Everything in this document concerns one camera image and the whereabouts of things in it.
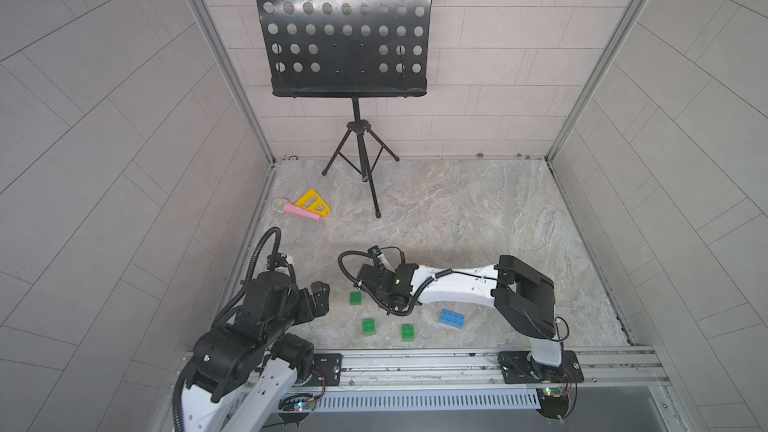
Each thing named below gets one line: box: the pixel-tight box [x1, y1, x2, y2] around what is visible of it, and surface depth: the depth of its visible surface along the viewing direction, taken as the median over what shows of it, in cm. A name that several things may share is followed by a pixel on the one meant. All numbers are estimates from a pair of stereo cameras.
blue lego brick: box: [439, 309, 465, 329], surface depth 80 cm
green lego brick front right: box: [401, 324, 415, 342], surface depth 76 cm
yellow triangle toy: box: [294, 188, 331, 217], surface depth 104 cm
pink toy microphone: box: [272, 198, 322, 221], surface depth 101 cm
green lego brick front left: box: [362, 319, 377, 337], surface depth 79 cm
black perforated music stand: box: [257, 0, 432, 218], surface depth 71 cm
